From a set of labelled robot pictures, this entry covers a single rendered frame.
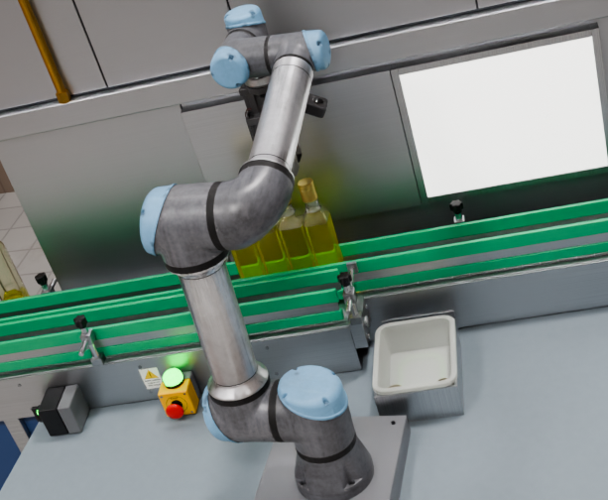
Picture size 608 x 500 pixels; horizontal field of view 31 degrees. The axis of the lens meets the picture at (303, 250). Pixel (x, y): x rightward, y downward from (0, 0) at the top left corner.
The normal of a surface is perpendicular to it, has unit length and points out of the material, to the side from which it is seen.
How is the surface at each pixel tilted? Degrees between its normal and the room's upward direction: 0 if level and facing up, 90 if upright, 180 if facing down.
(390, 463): 3
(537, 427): 0
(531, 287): 90
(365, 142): 90
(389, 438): 3
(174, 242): 88
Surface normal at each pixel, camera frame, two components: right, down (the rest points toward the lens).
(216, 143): -0.09, 0.56
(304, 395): -0.10, -0.84
